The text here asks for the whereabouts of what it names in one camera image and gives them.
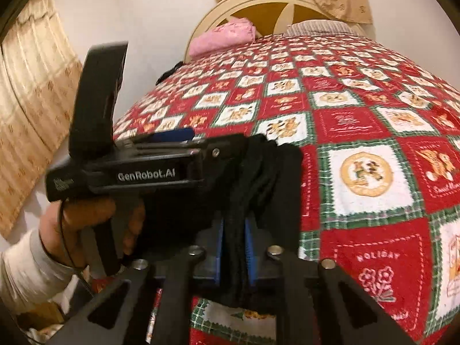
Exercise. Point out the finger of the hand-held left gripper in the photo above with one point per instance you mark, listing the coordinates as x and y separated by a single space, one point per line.
172 136
222 158

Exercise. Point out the black pants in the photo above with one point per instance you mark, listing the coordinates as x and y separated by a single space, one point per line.
266 187

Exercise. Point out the pink folded blanket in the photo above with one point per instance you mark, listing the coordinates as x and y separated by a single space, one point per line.
222 36

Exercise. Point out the beige patterned side curtain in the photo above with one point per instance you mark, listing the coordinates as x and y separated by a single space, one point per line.
32 115

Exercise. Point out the striped pillow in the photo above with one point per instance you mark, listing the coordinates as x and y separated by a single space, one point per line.
320 27

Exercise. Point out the person's left hand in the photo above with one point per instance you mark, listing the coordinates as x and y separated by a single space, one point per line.
68 226

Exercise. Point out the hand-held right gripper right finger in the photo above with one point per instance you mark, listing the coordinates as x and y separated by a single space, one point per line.
250 255

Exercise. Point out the red checked printed blanket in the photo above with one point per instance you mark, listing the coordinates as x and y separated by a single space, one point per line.
359 122

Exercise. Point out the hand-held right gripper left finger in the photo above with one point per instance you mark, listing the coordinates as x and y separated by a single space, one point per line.
220 255

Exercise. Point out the small dark object on bed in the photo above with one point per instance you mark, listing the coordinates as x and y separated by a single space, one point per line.
169 73

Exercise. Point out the cream wooden headboard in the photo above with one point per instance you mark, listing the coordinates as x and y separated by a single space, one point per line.
258 10

